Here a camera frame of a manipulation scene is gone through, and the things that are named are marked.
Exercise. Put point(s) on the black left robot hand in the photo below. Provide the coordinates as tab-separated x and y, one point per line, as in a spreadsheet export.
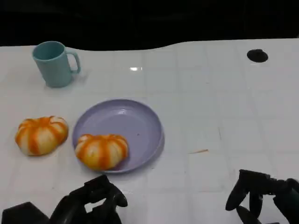
79	207

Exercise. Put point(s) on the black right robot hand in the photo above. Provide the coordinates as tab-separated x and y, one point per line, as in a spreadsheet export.
261	193

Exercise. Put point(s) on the orange white toy bread roll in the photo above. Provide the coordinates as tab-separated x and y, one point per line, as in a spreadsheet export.
40	135
101	150

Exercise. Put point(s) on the lilac plate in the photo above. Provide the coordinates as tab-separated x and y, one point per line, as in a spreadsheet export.
137	126

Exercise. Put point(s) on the black table grommet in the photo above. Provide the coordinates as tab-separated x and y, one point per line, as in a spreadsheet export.
257	55

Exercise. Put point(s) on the pale green mug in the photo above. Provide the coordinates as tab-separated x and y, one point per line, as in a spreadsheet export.
54	66

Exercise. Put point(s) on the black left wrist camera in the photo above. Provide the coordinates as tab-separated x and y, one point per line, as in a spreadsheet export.
23	214

